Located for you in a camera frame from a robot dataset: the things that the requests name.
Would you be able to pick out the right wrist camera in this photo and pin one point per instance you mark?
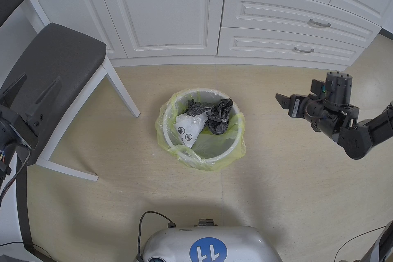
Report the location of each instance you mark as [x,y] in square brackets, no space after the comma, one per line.
[317,88]

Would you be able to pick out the dark grey plastic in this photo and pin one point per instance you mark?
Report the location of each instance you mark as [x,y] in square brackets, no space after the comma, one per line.
[198,108]

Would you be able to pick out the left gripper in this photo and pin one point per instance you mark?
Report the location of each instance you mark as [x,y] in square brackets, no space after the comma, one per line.
[21,131]

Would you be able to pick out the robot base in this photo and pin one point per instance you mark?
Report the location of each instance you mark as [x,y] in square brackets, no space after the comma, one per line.
[172,242]

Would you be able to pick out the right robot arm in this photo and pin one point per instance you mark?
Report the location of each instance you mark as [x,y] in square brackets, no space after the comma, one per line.
[356,135]

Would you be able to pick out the black plastic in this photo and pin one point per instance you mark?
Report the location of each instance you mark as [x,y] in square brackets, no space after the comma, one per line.
[219,116]

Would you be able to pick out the yellow plastic bag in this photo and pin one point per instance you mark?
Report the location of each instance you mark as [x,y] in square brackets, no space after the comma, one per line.
[208,162]

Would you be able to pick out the white printed wrapper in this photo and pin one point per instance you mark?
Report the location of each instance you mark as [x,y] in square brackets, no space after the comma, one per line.
[188,128]

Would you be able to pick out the white trash bin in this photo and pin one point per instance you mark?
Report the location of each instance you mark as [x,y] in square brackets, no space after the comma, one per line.
[215,148]

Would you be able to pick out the white chair grey seat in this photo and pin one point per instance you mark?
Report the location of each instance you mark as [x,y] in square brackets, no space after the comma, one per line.
[61,70]

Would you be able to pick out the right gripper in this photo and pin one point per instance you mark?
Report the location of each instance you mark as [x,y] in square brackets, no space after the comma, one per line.
[296,107]

